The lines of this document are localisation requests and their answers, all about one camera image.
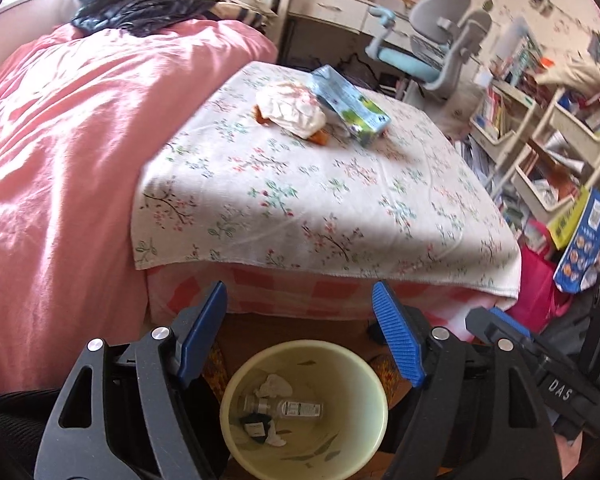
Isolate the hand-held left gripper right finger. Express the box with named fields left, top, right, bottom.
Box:
left=371, top=280, right=563, bottom=480

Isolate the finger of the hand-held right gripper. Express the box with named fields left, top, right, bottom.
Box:
left=465, top=306, right=546, bottom=361

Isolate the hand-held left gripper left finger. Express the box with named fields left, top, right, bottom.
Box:
left=34, top=281, right=231, bottom=480

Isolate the cream waste bin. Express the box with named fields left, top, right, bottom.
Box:
left=220, top=340, right=388, bottom=478

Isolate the white paper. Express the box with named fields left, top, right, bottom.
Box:
left=255, top=82, right=327, bottom=139

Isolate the patterned slipper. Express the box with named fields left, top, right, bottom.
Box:
left=367, top=355, right=401, bottom=396

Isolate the pink bag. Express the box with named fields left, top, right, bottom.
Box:
left=505, top=245, right=571, bottom=333

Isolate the small white tissue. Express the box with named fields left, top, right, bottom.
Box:
left=257, top=374, right=293, bottom=398

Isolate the black wrapper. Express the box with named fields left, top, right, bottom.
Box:
left=240, top=412, right=276, bottom=443

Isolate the blue printed paper bag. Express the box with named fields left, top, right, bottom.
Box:
left=552, top=187, right=600, bottom=293

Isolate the yellow green bag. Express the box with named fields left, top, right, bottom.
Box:
left=547, top=200, right=588, bottom=251

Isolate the clear plastic bottle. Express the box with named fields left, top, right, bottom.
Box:
left=237, top=394, right=325, bottom=423

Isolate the floral white cloth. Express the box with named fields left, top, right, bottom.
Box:
left=131, top=61, right=523, bottom=306

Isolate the white book rack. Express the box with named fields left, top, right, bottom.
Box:
left=470, top=80, right=541, bottom=171

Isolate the tall white shelf cart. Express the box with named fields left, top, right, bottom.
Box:
left=512, top=87, right=600, bottom=221

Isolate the black mesh seat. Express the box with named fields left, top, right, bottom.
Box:
left=0, top=390, right=56, bottom=480

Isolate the pink blanket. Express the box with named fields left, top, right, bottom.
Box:
left=0, top=19, right=278, bottom=401

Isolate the blue green carton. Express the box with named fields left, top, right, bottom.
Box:
left=307, top=65, right=392, bottom=147

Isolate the grey blue desk chair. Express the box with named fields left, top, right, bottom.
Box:
left=365, top=0, right=493, bottom=106

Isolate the black jacket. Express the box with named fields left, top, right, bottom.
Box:
left=71, top=0, right=221, bottom=38

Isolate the white desk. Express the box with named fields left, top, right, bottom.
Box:
left=280, top=0, right=481, bottom=66

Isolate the striped pillow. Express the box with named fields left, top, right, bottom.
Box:
left=210, top=0, right=276, bottom=28

